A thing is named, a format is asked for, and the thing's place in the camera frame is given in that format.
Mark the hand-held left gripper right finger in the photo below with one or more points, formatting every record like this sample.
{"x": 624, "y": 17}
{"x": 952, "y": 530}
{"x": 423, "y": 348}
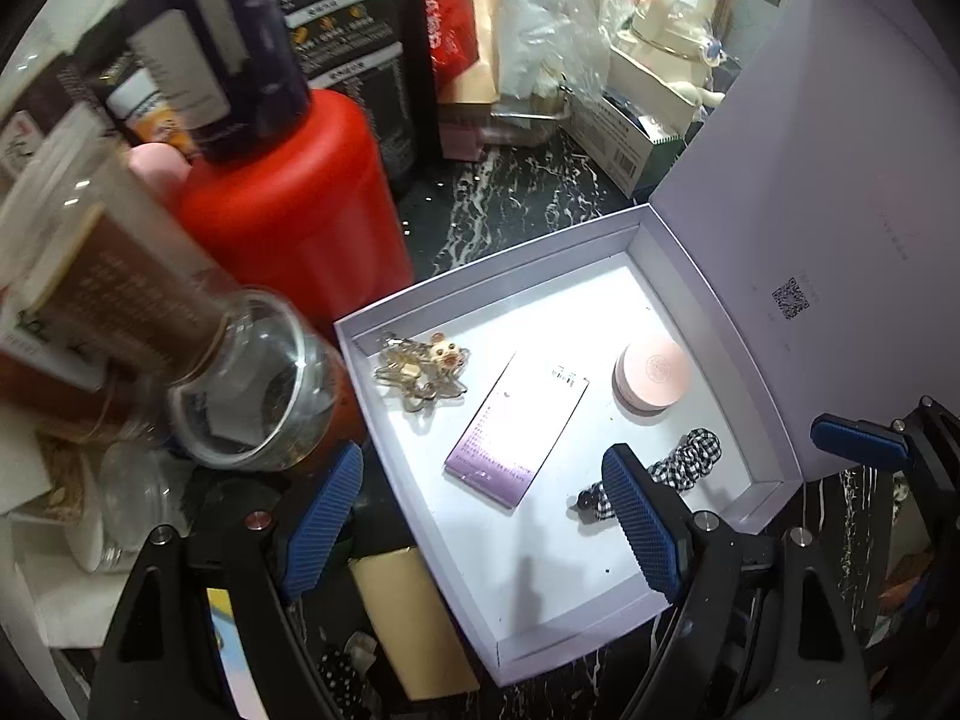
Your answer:
{"x": 641, "y": 525}

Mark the gingham scrunchie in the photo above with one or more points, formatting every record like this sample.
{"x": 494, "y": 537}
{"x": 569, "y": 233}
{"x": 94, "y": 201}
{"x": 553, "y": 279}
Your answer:
{"x": 694, "y": 457}

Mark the tall jar brown contents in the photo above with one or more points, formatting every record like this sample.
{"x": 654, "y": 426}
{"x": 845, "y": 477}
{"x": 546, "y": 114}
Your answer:
{"x": 112, "y": 292}

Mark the gold box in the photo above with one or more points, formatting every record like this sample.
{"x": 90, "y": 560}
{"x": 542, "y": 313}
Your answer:
{"x": 409, "y": 622}

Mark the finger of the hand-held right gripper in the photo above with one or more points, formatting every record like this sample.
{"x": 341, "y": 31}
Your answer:
{"x": 859, "y": 436}

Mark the tall jar orange contents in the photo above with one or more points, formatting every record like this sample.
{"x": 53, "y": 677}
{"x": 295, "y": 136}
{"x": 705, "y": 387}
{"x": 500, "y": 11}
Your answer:
{"x": 67, "y": 397}

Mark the dark jar white lid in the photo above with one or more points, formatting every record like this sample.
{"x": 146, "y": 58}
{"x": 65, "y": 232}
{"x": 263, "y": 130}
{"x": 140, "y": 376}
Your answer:
{"x": 255, "y": 37}

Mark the pink round compact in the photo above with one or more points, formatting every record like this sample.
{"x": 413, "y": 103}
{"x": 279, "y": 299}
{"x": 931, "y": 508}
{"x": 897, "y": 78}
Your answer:
{"x": 652, "y": 375}

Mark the pile of clear plastic bags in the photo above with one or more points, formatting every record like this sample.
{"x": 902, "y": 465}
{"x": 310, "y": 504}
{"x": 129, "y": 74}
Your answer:
{"x": 555, "y": 37}

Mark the polka dot scrunchie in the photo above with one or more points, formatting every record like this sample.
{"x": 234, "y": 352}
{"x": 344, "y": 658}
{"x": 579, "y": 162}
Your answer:
{"x": 337, "y": 679}

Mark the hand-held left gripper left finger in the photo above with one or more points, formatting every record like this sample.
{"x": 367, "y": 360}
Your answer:
{"x": 322, "y": 517}

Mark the cream kettle-shaped bottle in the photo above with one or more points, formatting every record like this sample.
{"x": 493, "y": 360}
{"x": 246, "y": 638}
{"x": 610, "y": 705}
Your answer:
{"x": 671, "y": 37}

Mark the lavender gift box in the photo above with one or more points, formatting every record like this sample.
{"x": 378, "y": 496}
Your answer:
{"x": 825, "y": 202}

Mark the black snack bag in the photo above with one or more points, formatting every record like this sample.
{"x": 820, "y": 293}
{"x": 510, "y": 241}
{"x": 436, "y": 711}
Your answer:
{"x": 352, "y": 52}

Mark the red bottle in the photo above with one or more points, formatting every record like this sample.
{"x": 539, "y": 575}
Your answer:
{"x": 300, "y": 202}

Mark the pink soft item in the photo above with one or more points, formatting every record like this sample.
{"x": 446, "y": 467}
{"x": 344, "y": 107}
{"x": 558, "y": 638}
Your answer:
{"x": 161, "y": 169}

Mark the green white carton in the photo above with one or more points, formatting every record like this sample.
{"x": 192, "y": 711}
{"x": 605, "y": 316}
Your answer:
{"x": 615, "y": 139}

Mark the red packet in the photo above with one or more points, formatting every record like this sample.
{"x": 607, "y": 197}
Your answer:
{"x": 450, "y": 37}

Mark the purple slim box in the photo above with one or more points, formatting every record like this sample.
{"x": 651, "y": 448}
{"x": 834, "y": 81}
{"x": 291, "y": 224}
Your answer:
{"x": 510, "y": 435}

